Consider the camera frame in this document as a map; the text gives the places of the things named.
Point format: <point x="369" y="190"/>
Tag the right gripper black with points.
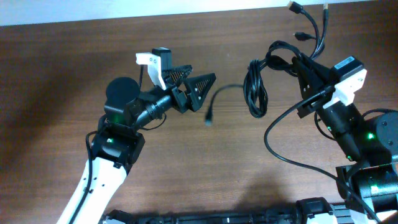
<point x="314" y="101"/>

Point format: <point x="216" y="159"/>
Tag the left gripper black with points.
<point x="178" y="98"/>

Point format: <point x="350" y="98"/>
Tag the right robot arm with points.
<point x="370" y="144"/>

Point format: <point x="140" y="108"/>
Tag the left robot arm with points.
<point x="114" y="147"/>

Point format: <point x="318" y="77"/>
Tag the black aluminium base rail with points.
<point x="310" y="210"/>

